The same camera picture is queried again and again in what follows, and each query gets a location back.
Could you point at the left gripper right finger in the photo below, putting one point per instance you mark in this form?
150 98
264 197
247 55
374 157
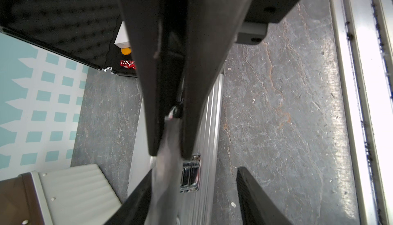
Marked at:
255 205

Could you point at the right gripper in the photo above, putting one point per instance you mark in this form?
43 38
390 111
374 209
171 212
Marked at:
212 26

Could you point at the silver poker set case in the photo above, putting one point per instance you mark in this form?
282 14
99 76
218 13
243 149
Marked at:
198 176

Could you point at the brown lid white toolbox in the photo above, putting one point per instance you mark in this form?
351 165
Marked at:
74 196

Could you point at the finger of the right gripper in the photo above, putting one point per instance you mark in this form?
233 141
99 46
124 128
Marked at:
143 20

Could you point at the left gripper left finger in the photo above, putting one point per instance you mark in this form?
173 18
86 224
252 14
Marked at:
134 211

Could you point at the white card box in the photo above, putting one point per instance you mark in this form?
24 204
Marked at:
122 39

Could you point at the black poker set case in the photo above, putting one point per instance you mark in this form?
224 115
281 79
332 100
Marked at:
81 30

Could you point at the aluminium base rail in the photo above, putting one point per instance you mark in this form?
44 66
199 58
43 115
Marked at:
364 41

